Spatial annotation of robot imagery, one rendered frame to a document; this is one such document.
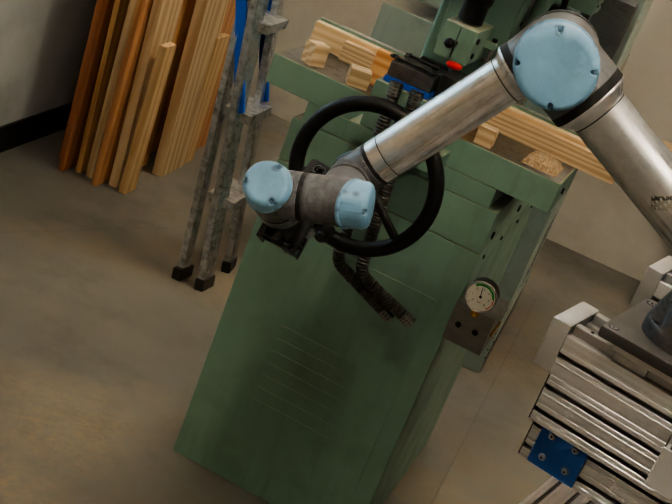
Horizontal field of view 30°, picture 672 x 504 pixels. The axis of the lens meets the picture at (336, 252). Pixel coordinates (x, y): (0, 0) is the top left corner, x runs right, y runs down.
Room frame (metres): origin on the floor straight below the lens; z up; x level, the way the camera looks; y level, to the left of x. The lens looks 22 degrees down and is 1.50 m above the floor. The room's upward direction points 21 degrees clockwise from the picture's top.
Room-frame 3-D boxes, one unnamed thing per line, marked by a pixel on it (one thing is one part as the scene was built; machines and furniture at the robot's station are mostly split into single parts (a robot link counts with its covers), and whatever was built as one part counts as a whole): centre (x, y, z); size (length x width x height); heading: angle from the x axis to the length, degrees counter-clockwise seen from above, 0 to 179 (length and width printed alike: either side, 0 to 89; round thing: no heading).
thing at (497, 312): (2.24, -0.30, 0.58); 0.12 x 0.08 x 0.08; 167
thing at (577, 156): (2.42, -0.16, 0.92); 0.60 x 0.02 x 0.04; 77
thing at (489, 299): (2.17, -0.28, 0.65); 0.06 x 0.04 x 0.08; 77
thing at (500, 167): (2.33, -0.06, 0.87); 0.61 x 0.30 x 0.06; 77
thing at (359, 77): (2.34, 0.08, 0.92); 0.04 x 0.04 x 0.03; 11
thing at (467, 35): (2.46, -0.08, 1.03); 0.14 x 0.07 x 0.09; 167
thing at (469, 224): (2.56, -0.11, 0.76); 0.57 x 0.45 x 0.09; 167
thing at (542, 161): (2.29, -0.30, 0.91); 0.10 x 0.07 x 0.02; 167
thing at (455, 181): (2.38, -0.06, 0.82); 0.40 x 0.21 x 0.04; 77
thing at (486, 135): (2.27, -0.18, 0.92); 0.03 x 0.03 x 0.03; 78
